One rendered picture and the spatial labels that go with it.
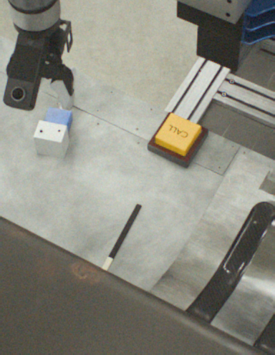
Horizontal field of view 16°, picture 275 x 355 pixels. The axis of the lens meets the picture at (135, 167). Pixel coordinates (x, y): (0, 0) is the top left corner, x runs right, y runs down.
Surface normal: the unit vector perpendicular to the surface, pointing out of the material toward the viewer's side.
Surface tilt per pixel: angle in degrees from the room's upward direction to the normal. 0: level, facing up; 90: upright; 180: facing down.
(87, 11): 0
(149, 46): 0
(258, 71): 0
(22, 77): 28
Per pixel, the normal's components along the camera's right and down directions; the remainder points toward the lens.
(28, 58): -0.18, -0.08
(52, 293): -0.02, -0.51
